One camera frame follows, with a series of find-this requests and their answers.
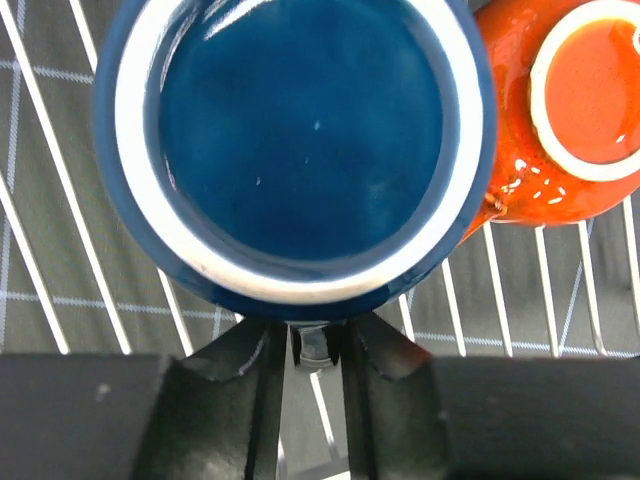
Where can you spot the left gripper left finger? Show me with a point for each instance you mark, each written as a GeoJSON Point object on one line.
{"type": "Point", "coordinates": [212, 415]}

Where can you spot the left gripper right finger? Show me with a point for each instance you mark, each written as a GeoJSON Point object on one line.
{"type": "Point", "coordinates": [413, 415]}

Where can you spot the blue mug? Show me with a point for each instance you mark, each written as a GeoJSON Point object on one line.
{"type": "Point", "coordinates": [297, 161]}

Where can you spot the orange patterned mug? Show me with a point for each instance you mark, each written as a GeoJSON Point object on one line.
{"type": "Point", "coordinates": [566, 75]}

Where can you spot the silver wire dish rack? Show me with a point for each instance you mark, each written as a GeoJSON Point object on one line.
{"type": "Point", "coordinates": [74, 282]}

